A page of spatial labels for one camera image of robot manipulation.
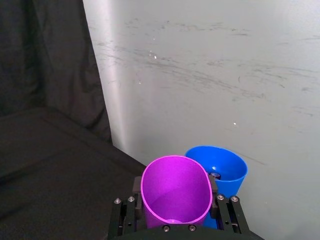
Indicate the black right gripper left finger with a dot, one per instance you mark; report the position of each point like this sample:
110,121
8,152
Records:
130,212

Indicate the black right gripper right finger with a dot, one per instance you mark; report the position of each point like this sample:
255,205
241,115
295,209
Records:
231,215

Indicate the purple plastic cup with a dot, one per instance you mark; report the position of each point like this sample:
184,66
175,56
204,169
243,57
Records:
175,190

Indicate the small dark object in cup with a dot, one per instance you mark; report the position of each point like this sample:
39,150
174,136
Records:
215,175

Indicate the blue plastic cup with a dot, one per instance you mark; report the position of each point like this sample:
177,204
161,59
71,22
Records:
225,172

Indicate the black table cloth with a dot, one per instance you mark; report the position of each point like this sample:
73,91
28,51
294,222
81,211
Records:
50,150

